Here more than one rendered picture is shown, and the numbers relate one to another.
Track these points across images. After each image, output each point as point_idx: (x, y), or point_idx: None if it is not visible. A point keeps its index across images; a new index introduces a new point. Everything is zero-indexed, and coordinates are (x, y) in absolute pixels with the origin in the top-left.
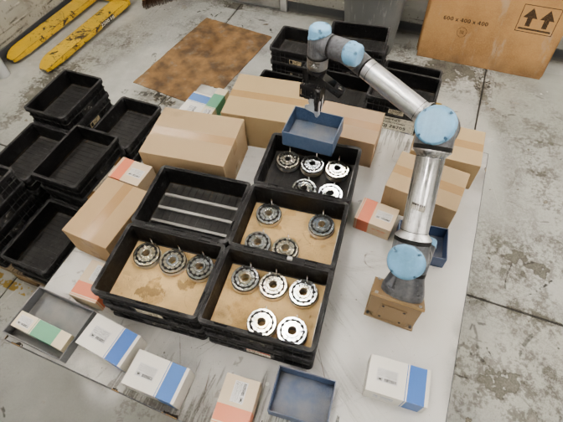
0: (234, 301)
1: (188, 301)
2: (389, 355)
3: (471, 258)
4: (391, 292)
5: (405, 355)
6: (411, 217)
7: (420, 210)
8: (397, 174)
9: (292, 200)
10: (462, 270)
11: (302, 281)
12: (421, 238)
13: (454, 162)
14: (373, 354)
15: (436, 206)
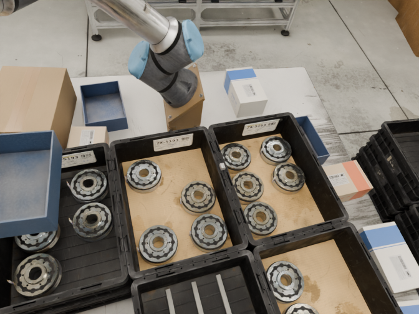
0: (285, 220)
1: (323, 268)
2: (222, 106)
3: (99, 76)
4: (194, 85)
5: (215, 98)
6: (156, 17)
7: (149, 5)
8: (25, 125)
9: (126, 216)
10: (115, 80)
11: (226, 162)
12: (169, 18)
13: None
14: (240, 102)
15: (63, 85)
